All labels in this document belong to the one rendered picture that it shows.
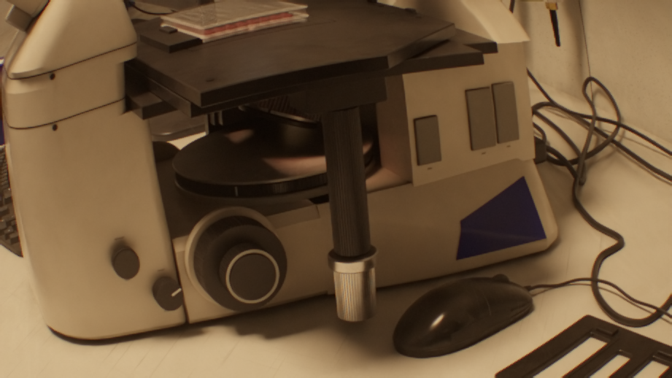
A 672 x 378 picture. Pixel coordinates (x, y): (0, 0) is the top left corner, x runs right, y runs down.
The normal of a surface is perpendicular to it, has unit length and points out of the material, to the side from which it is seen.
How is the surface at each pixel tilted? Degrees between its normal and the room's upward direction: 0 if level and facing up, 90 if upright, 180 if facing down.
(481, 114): 90
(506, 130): 90
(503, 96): 90
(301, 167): 0
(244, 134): 0
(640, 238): 0
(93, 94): 90
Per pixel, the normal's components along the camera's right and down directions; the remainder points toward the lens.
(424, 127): 0.43, 0.27
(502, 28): 0.20, -0.57
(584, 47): -0.90, 0.22
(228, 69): -0.09, -0.94
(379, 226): 0.19, 0.15
